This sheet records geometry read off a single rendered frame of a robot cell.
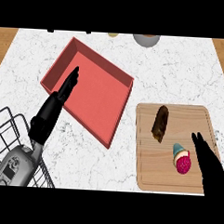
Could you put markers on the red cardboard box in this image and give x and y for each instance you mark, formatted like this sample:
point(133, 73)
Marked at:
point(96, 94)

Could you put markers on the grey bowl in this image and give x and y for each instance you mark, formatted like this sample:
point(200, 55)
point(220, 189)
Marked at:
point(146, 40)

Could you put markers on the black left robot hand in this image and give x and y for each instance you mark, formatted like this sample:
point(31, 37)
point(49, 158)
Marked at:
point(67, 86)

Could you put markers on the wooden cutting board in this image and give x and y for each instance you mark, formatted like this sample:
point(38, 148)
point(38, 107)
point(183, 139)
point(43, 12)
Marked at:
point(157, 169)

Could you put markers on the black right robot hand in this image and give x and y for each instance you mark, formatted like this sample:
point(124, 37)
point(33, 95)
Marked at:
point(212, 165)

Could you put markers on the brown chocolate pastry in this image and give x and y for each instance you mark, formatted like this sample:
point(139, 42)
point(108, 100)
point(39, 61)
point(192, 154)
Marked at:
point(160, 123)

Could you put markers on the pink frosted cupcake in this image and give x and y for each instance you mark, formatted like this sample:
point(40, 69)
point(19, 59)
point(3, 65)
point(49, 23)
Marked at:
point(183, 163)

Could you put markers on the small yellowish object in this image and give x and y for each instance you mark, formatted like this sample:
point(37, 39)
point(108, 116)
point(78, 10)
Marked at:
point(113, 35)

